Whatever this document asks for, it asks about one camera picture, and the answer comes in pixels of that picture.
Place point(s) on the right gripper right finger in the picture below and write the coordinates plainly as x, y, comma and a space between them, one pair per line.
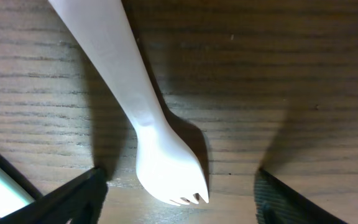
277, 203

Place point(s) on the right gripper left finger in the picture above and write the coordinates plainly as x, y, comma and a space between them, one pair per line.
77, 202

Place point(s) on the white plastic fork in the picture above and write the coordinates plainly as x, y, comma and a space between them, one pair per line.
165, 165

